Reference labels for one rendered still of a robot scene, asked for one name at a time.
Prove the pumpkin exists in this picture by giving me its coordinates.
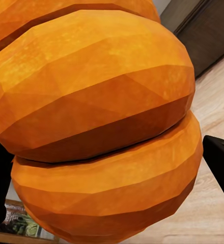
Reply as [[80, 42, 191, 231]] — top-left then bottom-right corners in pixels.
[[0, 0, 204, 244]]

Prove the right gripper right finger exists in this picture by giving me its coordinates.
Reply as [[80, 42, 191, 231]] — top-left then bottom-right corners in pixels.
[[202, 135, 224, 191]]

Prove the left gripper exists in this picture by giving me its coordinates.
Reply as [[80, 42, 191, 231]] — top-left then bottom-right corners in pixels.
[[0, 162, 13, 201]]

